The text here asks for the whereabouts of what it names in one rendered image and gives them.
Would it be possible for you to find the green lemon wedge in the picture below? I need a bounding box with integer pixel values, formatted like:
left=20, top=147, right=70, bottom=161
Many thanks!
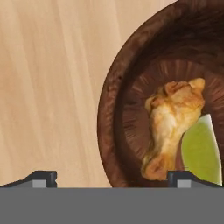
left=180, top=113, right=223, bottom=186

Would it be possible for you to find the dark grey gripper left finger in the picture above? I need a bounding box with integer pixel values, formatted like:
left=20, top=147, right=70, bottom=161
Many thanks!
left=0, top=170, right=58, bottom=189

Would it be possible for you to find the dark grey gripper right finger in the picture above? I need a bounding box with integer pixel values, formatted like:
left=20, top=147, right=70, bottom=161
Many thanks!
left=167, top=170, right=224, bottom=189

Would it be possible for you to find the golden chicken drumstick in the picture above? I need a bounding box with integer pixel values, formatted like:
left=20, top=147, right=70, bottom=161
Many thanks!
left=141, top=77, right=207, bottom=181

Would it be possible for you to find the brown wooden bowl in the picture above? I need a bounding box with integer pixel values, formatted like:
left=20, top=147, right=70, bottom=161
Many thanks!
left=96, top=0, right=224, bottom=188

